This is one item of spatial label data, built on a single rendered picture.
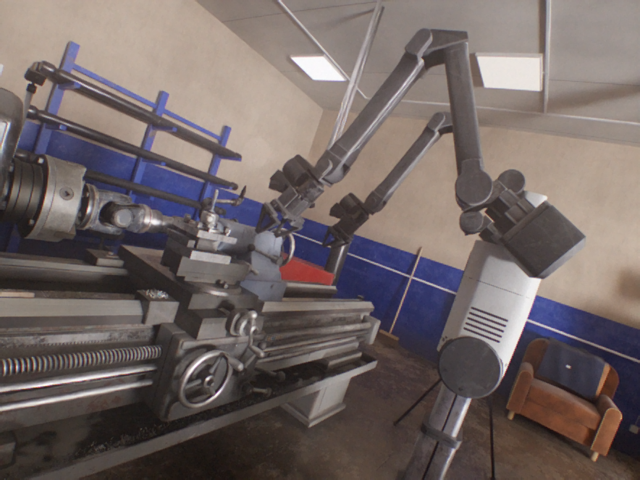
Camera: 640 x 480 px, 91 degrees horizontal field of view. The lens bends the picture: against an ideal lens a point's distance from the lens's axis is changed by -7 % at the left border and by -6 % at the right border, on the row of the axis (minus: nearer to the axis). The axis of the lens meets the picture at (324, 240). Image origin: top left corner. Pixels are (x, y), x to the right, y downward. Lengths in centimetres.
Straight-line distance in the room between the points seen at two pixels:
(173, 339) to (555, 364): 399
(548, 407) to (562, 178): 275
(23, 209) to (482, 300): 123
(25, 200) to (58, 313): 32
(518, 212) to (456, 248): 431
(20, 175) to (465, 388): 128
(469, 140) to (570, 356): 386
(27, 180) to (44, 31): 328
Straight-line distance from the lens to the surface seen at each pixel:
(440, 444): 108
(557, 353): 449
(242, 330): 122
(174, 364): 121
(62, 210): 117
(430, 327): 513
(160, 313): 125
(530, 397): 428
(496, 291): 92
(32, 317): 112
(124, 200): 131
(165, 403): 128
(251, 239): 163
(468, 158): 82
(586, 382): 457
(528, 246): 77
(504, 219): 78
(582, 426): 438
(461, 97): 88
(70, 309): 116
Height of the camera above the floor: 127
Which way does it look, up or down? 2 degrees down
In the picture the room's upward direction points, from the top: 19 degrees clockwise
